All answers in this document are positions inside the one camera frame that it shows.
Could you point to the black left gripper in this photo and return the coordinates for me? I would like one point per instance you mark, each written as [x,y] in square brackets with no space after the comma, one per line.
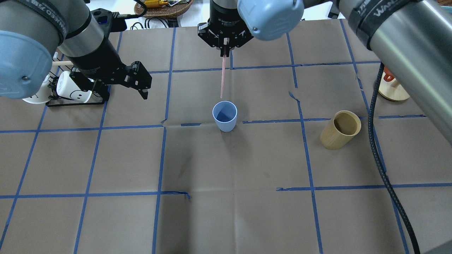
[100,67]

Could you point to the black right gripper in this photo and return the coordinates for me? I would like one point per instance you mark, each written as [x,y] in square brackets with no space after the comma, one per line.
[223,20]

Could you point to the pink chopstick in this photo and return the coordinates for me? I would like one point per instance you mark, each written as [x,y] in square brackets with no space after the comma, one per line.
[224,58]

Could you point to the light blue plastic cup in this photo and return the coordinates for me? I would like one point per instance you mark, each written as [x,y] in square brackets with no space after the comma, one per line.
[225,115]

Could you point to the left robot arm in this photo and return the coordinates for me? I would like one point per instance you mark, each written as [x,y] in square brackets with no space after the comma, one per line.
[33,30]

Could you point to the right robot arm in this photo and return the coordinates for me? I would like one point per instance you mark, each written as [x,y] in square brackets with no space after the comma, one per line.
[412,38]

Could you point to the bamboo wooden cup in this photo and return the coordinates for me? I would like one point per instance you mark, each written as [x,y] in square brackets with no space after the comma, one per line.
[344,126]

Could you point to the white smiley mug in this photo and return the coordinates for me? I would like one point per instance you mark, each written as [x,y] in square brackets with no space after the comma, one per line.
[67,88]
[42,96]

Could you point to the wicker basket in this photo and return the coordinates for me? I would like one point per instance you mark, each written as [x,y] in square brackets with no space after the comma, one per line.
[163,8]

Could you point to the orange mug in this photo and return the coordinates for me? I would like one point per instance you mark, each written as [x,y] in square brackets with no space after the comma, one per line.
[388,76]

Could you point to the wooden mug tree stand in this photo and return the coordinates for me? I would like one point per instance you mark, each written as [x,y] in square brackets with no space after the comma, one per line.
[393,91]

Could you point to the black wire cup rack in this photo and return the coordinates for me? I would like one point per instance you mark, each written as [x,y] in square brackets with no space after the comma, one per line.
[98,97]

